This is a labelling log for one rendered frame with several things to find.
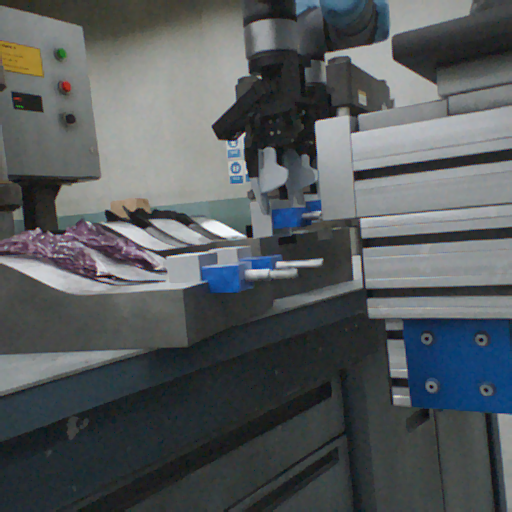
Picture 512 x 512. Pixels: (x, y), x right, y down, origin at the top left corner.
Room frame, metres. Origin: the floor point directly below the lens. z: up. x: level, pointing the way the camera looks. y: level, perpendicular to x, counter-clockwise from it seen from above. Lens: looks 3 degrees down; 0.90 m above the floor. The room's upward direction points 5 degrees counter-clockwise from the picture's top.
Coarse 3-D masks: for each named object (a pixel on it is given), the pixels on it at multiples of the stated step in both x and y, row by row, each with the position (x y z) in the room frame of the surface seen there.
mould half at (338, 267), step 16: (96, 224) 1.07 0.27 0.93; (112, 224) 1.07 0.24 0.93; (128, 224) 1.09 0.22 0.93; (160, 224) 1.14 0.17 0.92; (176, 224) 1.16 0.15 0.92; (208, 224) 1.22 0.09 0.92; (144, 240) 1.04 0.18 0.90; (192, 240) 1.10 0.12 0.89; (208, 240) 1.13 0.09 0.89; (224, 240) 0.91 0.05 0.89; (240, 240) 0.90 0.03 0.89; (256, 240) 0.88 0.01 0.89; (272, 240) 0.90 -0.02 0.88; (304, 240) 0.97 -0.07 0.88; (320, 240) 1.01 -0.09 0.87; (336, 240) 1.05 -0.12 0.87; (288, 256) 0.93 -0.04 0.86; (304, 256) 0.97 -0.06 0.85; (320, 256) 1.00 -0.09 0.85; (336, 256) 1.04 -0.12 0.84; (304, 272) 0.96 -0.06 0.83; (320, 272) 1.00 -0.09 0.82; (336, 272) 1.04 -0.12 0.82; (352, 272) 1.08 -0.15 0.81; (272, 288) 0.89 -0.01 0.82; (288, 288) 0.93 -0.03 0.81; (304, 288) 0.96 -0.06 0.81
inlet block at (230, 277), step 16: (176, 256) 0.66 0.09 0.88; (192, 256) 0.65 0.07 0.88; (208, 256) 0.67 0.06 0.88; (176, 272) 0.65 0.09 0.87; (192, 272) 0.65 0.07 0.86; (208, 272) 0.64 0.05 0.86; (224, 272) 0.64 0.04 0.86; (240, 272) 0.64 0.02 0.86; (256, 272) 0.65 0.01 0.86; (272, 272) 0.64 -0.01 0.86; (288, 272) 0.64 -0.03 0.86; (224, 288) 0.64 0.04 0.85; (240, 288) 0.64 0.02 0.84
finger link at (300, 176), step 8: (280, 152) 0.96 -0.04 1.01; (288, 152) 0.95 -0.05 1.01; (296, 152) 0.95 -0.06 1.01; (280, 160) 0.95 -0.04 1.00; (288, 160) 0.96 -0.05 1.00; (296, 160) 0.95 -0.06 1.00; (288, 168) 0.96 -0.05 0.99; (296, 168) 0.95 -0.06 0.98; (304, 168) 0.95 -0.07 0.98; (296, 176) 0.96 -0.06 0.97; (304, 176) 0.95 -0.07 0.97; (312, 176) 0.94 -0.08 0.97; (288, 184) 0.96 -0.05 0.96; (296, 184) 0.96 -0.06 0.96; (304, 184) 0.95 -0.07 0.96; (280, 192) 0.97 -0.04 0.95; (288, 192) 0.96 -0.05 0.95
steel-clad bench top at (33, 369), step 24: (360, 264) 1.43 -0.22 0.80; (336, 288) 0.97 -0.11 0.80; (360, 288) 0.96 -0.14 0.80; (264, 312) 0.77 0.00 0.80; (0, 360) 0.62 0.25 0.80; (24, 360) 0.61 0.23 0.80; (48, 360) 0.59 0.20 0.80; (72, 360) 0.58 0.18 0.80; (96, 360) 0.57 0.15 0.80; (0, 384) 0.51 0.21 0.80; (24, 384) 0.50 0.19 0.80
